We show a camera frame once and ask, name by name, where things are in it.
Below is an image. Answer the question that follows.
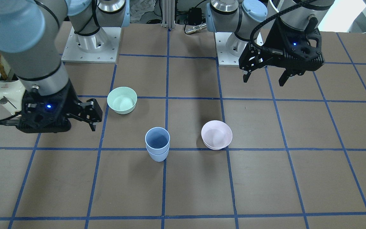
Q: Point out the bread slice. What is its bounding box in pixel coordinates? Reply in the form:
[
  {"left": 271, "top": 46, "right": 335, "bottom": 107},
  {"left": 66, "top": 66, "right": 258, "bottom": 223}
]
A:
[{"left": 0, "top": 53, "right": 8, "bottom": 80}]

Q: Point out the aluminium frame post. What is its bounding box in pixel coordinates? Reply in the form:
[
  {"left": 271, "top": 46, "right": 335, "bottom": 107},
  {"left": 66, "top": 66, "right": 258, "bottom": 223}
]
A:
[{"left": 160, "top": 0, "right": 176, "bottom": 31}]

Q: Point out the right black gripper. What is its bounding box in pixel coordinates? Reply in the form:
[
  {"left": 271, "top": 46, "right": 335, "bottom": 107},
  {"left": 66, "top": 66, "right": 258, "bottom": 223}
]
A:
[{"left": 0, "top": 81, "right": 103, "bottom": 133}]

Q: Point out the blue cup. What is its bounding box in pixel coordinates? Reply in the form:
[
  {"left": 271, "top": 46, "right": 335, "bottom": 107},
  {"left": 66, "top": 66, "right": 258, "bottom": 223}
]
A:
[
  {"left": 144, "top": 127, "right": 170, "bottom": 155},
  {"left": 148, "top": 148, "right": 170, "bottom": 162}
]

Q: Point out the white toaster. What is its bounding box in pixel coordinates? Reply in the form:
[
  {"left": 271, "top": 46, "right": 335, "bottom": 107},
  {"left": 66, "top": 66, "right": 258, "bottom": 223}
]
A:
[{"left": 0, "top": 74, "right": 25, "bottom": 115}]

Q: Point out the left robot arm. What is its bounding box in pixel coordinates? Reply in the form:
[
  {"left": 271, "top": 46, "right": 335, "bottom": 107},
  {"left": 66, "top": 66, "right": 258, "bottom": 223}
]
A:
[{"left": 205, "top": 0, "right": 334, "bottom": 87}]

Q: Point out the green bowl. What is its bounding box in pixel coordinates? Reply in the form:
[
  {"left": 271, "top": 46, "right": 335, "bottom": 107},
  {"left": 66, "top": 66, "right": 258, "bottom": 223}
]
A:
[{"left": 106, "top": 87, "right": 138, "bottom": 115}]

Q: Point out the pink bowl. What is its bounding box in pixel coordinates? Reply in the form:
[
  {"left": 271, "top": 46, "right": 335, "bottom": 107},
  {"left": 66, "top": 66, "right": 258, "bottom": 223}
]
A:
[{"left": 201, "top": 120, "right": 233, "bottom": 150}]

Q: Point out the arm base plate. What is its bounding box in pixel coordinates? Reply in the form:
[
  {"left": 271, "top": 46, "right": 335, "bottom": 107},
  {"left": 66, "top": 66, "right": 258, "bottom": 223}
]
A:
[
  {"left": 214, "top": 32, "right": 248, "bottom": 68},
  {"left": 61, "top": 27, "right": 122, "bottom": 64}
]

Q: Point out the black box behind table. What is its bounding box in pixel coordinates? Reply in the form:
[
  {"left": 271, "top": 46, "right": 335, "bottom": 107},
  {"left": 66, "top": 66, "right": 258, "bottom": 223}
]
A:
[{"left": 187, "top": 7, "right": 202, "bottom": 25}]

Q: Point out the white cloth behind table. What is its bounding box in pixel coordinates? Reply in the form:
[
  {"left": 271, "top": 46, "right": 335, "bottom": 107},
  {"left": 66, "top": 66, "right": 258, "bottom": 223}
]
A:
[{"left": 129, "top": 0, "right": 156, "bottom": 23}]

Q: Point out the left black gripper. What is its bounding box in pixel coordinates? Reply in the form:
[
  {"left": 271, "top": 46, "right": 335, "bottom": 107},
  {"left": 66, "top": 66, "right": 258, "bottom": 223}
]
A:
[{"left": 239, "top": 17, "right": 324, "bottom": 87}]

